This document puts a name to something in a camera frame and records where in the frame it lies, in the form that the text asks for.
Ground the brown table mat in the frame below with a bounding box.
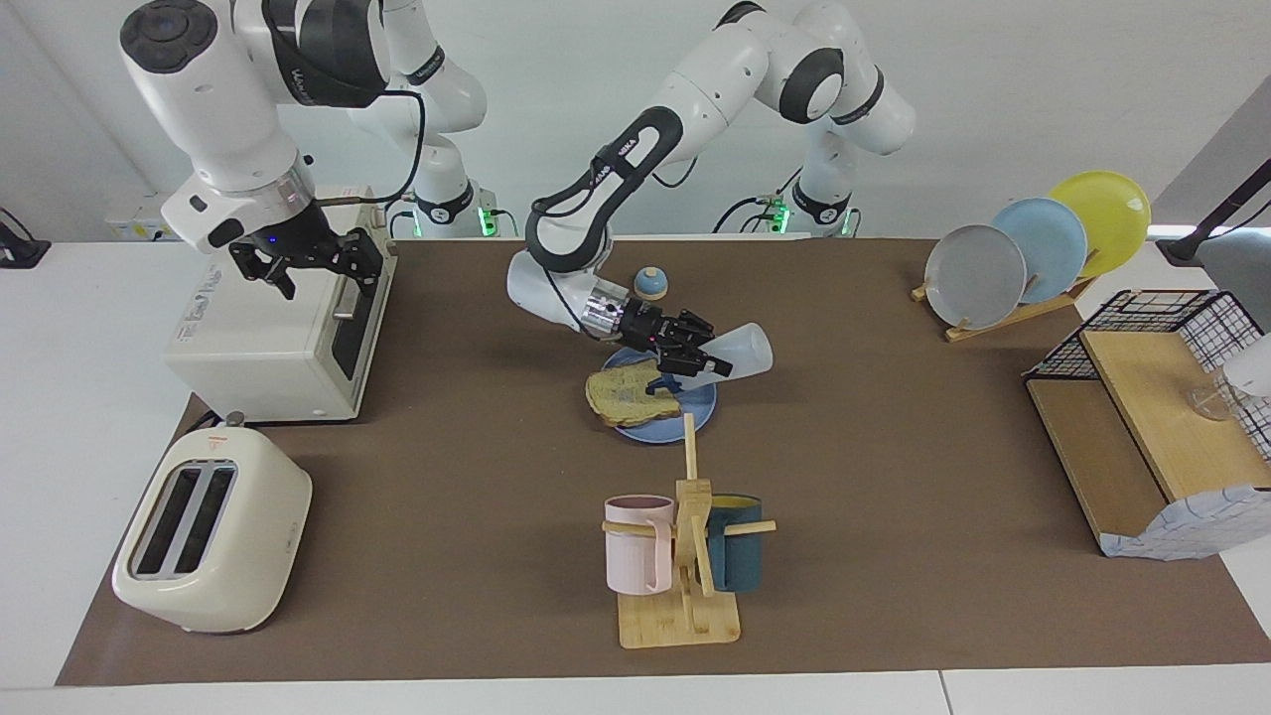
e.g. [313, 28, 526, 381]
[55, 236, 1271, 688]

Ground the seasoning bottle with navy cap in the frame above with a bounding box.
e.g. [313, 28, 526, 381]
[644, 322, 775, 397]

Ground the pink mug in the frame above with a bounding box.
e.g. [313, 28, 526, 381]
[604, 495, 677, 597]

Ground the wooden plate rack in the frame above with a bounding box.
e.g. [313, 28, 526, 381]
[912, 273, 1099, 345]

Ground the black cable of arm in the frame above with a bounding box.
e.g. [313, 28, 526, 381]
[528, 149, 636, 231]
[316, 89, 429, 210]

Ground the white wall power strip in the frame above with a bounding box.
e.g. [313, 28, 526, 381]
[103, 192, 206, 243]

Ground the slice of toast bread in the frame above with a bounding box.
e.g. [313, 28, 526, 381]
[584, 358, 684, 430]

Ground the wooden shelf stand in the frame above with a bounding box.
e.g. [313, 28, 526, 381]
[1025, 328, 1271, 557]

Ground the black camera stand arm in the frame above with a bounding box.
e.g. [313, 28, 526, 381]
[1156, 157, 1271, 268]

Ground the light blue plate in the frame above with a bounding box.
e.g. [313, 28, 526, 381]
[991, 198, 1090, 305]

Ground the cream two-slot toaster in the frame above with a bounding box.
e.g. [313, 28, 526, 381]
[111, 412, 315, 635]

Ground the clear glass cup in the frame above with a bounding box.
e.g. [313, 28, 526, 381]
[1186, 381, 1244, 425]

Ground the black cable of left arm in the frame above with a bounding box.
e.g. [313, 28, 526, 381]
[528, 149, 636, 231]

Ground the cream toaster oven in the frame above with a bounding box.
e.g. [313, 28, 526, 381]
[164, 185, 399, 424]

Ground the dark teal mug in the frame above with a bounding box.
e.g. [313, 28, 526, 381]
[703, 495, 766, 595]

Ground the blue round plate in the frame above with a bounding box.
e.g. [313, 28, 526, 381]
[601, 341, 718, 444]

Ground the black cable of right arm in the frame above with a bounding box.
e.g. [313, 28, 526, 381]
[316, 89, 429, 210]

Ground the white checkered cloth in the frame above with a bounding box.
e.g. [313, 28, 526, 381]
[1099, 483, 1271, 563]

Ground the black wire basket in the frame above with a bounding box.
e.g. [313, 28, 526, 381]
[1023, 290, 1271, 463]

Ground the black clamp base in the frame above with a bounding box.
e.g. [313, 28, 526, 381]
[0, 206, 52, 270]

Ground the wooden mug tree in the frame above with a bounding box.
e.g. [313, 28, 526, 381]
[602, 412, 777, 650]

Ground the grey plate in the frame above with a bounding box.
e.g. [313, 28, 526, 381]
[923, 224, 1029, 332]

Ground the yellow plate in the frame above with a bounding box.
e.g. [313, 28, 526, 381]
[1048, 171, 1153, 280]

